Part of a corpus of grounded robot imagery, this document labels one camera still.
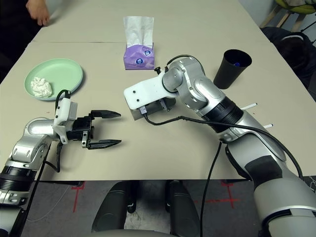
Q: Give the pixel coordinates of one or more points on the purple tissue pack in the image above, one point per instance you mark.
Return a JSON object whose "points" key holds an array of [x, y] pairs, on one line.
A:
{"points": [[138, 60]]}

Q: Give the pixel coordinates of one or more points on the bystander in black clothes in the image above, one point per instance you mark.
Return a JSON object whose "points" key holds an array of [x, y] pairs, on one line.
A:
{"points": [[12, 29]]}

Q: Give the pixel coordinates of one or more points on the dark grey robot left leg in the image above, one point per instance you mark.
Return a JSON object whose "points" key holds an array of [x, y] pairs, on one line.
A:
{"points": [[111, 212]]}

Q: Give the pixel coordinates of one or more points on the beige cushion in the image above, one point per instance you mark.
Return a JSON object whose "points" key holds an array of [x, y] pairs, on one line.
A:
{"points": [[296, 2]]}

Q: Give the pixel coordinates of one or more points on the light green plate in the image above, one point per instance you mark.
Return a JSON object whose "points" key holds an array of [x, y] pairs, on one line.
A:
{"points": [[59, 71]]}

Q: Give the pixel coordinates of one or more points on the grey glasses case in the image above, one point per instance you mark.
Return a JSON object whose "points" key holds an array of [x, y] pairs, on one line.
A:
{"points": [[154, 112]]}

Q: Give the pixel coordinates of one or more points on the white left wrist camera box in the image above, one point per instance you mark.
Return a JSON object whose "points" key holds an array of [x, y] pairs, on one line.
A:
{"points": [[63, 111]]}

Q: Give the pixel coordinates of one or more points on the red floor tape cross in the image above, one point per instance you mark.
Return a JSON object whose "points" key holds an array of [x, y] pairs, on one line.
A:
{"points": [[230, 195]]}

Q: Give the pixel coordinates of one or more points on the white pen with blue cap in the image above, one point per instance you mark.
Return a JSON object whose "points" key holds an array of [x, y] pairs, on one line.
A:
{"points": [[250, 105], [269, 125]]}

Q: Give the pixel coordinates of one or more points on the white tissue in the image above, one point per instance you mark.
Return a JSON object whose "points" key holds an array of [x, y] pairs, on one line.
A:
{"points": [[40, 86]]}

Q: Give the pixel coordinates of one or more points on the bystander bare hand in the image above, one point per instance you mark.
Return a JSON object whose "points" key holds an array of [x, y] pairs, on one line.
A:
{"points": [[38, 11]]}

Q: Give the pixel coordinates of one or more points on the red floor tape mark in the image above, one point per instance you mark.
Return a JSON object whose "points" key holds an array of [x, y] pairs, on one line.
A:
{"points": [[77, 197]]}

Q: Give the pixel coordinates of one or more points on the black table foot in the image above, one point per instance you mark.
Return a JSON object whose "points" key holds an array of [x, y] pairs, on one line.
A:
{"points": [[78, 184]]}

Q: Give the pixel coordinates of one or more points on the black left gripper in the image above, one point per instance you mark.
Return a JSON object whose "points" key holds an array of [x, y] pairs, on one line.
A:
{"points": [[81, 129]]}

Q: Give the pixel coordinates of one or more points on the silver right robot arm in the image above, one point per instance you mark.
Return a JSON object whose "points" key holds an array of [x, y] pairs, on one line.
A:
{"points": [[197, 84]]}

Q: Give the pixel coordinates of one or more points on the dark grey robot leg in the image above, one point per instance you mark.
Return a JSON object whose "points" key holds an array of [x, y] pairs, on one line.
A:
{"points": [[111, 212], [185, 212]]}

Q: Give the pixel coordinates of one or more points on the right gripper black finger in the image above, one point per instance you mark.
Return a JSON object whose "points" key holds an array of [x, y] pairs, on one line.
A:
{"points": [[165, 105], [157, 69]]}

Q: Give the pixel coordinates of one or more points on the dark grey robot right leg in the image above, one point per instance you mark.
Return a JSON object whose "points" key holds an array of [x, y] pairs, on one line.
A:
{"points": [[185, 212]]}

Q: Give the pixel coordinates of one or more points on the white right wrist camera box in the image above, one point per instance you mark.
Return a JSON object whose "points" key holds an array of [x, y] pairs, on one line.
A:
{"points": [[145, 91]]}

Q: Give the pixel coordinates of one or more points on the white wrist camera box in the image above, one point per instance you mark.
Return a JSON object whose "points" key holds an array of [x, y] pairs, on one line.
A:
{"points": [[63, 111], [145, 91]]}

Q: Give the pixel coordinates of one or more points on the blue-capped pen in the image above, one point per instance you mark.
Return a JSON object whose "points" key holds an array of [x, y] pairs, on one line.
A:
{"points": [[237, 64]]}

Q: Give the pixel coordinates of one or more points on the light blue plate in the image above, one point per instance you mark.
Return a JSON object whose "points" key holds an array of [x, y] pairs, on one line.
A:
{"points": [[81, 82]]}

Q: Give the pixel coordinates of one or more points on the black cup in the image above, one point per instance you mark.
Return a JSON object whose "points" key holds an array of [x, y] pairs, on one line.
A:
{"points": [[227, 74]]}

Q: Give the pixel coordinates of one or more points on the green stool with wooden legs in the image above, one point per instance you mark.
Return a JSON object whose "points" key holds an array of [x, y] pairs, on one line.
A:
{"points": [[271, 14]]}

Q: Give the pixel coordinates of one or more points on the black tripod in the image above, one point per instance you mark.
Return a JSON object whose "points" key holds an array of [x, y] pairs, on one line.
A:
{"points": [[308, 26]]}

